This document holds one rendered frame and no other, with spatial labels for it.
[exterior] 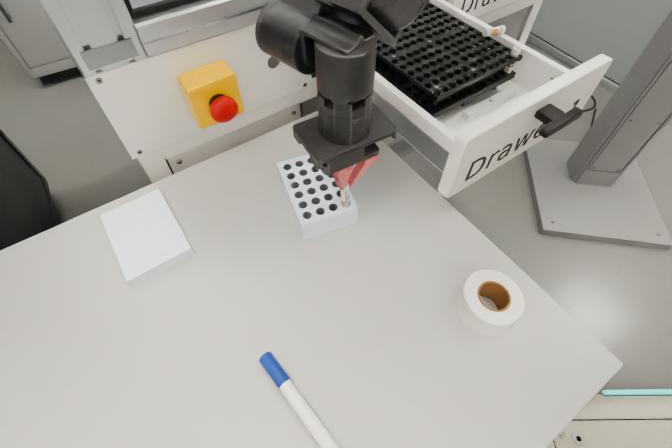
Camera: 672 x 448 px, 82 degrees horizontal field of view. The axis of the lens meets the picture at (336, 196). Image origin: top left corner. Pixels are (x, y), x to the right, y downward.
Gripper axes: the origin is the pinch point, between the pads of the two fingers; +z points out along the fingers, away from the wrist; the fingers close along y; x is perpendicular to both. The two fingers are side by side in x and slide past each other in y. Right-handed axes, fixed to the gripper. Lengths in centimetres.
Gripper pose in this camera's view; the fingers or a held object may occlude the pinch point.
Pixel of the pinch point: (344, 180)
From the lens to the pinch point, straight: 50.2
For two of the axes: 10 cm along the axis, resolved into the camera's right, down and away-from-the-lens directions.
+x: 4.9, 6.8, -5.5
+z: 0.1, 6.2, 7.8
